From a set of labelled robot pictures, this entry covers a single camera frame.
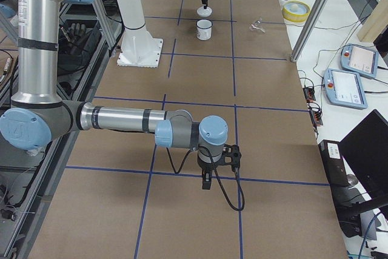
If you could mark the white enamel mug lid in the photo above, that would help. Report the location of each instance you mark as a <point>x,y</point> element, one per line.
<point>204,12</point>

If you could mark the white enamel mug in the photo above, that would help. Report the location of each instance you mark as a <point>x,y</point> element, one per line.
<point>204,29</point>

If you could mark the yellow tape roll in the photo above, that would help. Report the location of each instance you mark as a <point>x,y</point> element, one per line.
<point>295,11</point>

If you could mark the black box device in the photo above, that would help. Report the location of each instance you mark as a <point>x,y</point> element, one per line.
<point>333,163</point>

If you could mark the orange connector board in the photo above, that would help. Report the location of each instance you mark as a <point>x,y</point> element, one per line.
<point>309,94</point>

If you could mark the black monitor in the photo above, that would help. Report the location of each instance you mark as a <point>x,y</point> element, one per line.
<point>365,151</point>

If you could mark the near teach pendant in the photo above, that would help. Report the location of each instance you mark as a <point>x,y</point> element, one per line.
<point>344,88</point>

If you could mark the teach pendant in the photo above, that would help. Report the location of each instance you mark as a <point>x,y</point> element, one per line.
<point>359,59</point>
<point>344,88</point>

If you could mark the far teach pendant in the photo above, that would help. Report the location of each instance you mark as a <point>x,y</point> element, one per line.
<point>359,59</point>

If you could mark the white camera stand base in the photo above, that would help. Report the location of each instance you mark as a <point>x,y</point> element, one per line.
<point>138,47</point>

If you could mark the aluminium frame post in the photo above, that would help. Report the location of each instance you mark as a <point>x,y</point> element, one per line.
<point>307,29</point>

